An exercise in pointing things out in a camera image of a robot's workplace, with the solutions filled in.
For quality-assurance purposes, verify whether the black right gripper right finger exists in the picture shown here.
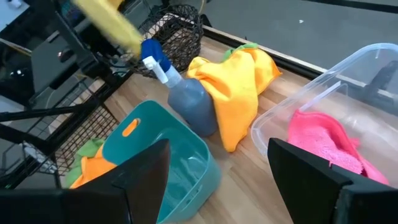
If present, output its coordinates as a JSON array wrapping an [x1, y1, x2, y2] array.
[[267, 138, 398, 224]]

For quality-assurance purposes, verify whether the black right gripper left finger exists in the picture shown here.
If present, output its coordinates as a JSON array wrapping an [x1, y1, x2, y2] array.
[[0, 138, 171, 224]]

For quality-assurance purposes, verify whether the orange microfiber towel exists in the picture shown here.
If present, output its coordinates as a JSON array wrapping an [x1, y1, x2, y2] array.
[[198, 51, 259, 153], [70, 144, 118, 190]]

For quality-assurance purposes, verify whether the pink microfiber towel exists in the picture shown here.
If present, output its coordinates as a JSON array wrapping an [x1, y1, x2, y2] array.
[[287, 109, 390, 186]]

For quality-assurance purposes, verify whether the green microfiber towel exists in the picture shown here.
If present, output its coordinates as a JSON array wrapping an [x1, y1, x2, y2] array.
[[222, 42, 259, 62], [63, 138, 106, 187]]

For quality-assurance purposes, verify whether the yellow microfiber towel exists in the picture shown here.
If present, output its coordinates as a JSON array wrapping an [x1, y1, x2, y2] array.
[[70, 0, 144, 58], [185, 46, 283, 96]]

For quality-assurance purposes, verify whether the teal plastic basket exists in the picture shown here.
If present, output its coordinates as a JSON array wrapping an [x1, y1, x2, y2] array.
[[101, 100, 222, 224]]

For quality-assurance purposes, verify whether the clear plastic bin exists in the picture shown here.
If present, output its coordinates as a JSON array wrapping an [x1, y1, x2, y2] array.
[[250, 42, 398, 189]]

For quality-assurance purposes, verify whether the grey spray bottle blue nozzle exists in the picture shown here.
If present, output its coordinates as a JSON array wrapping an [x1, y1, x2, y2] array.
[[140, 38, 218, 138]]

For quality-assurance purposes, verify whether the black square wire basket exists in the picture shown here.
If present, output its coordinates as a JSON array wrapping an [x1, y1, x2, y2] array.
[[23, 76, 121, 187]]

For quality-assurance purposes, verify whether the black round wire basket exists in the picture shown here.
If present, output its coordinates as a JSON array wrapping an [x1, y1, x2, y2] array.
[[129, 3, 205, 79]]

